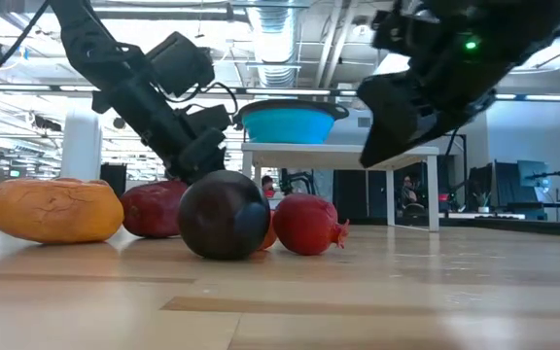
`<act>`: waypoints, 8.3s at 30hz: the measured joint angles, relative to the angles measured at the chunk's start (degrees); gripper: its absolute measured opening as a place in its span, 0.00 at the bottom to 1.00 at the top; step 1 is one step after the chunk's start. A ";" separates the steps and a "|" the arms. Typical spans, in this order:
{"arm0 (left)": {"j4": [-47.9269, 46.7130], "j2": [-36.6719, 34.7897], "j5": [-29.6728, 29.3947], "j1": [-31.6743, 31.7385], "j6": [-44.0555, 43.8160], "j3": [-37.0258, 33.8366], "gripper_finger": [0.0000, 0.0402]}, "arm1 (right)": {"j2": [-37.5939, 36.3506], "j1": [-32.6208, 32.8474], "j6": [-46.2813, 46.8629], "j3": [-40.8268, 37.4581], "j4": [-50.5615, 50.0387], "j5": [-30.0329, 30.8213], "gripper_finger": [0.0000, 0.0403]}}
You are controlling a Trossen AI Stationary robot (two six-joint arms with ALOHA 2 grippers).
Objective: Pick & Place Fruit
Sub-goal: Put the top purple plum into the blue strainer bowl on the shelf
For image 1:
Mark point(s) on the person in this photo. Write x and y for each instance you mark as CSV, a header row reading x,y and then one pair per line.
x,y
268,184
409,192

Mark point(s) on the dark brown round fruit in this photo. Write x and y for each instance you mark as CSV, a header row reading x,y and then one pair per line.
x,y
217,219

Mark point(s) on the white building pillar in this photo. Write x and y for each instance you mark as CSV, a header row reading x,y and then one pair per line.
x,y
80,146

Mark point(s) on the black aluminium table frame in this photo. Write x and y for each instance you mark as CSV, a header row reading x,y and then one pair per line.
x,y
503,226

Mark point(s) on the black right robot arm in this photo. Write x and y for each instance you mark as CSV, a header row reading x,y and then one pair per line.
x,y
542,19

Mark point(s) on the dark background monitor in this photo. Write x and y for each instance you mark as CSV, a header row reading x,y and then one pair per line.
x,y
503,187

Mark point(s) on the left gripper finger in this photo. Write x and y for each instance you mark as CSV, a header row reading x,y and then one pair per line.
x,y
202,155

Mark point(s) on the black bin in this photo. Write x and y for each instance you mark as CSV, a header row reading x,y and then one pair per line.
x,y
114,177

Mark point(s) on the red pomegranate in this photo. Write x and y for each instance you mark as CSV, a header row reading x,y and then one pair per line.
x,y
304,223

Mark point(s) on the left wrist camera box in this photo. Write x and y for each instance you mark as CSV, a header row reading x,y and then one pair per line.
x,y
207,119

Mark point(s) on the silver ribbed ventilation duct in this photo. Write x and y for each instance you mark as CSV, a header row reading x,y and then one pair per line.
x,y
277,39

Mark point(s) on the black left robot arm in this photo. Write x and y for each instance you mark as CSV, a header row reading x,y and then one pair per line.
x,y
83,29

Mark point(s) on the blue collapsible colander bowl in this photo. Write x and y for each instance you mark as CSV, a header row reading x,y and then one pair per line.
x,y
287,126

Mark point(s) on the long ceiling light rail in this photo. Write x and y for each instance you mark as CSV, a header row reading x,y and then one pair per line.
x,y
285,91

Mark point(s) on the white background table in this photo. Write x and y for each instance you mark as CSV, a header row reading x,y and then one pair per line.
x,y
494,216

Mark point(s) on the black cabinet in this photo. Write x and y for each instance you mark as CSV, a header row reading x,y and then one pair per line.
x,y
353,194

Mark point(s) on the green exit sign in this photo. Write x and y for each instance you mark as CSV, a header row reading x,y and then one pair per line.
x,y
15,173

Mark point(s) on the background black robot arm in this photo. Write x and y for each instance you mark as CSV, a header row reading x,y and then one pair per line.
x,y
287,182

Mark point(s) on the small orange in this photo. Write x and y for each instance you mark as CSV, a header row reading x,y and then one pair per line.
x,y
270,238

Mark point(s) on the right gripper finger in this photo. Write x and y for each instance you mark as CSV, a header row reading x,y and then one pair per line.
x,y
406,116

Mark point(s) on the light background monitor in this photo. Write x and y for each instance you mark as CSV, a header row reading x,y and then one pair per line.
x,y
533,172

